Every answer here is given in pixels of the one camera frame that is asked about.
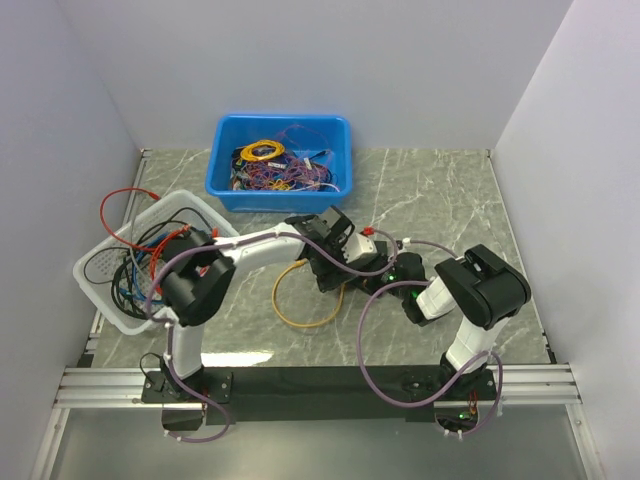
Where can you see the aluminium frame rail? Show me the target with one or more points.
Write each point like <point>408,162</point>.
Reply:
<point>92,388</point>

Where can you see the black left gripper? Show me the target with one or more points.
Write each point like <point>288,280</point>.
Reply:
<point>339,245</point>

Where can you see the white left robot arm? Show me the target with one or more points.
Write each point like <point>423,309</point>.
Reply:
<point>198,272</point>

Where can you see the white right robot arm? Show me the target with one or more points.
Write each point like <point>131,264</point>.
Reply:
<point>486,289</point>

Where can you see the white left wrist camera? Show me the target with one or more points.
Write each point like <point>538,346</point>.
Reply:
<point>359,248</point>

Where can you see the white perforated plastic basket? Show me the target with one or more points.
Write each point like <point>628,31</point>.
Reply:
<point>115,274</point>

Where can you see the blue plastic bin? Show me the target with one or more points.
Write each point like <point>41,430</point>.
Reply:
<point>280,163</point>

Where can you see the black network switch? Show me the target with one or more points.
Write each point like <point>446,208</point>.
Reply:
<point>350,285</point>

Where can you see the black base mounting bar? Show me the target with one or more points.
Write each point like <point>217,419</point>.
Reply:
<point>252,394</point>

